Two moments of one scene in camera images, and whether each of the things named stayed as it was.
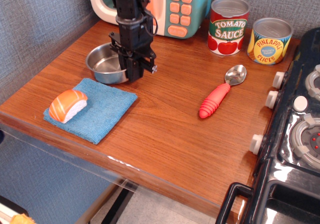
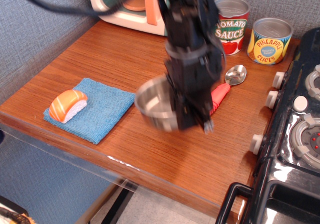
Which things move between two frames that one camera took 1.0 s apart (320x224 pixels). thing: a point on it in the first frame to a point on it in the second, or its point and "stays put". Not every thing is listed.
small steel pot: x=105 y=63 to x=154 y=99
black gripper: x=133 y=45 to x=192 y=83
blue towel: x=105 y=105 stays put
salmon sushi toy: x=68 y=104 stays put
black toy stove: x=286 y=188 stays put
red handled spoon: x=235 y=75 stays put
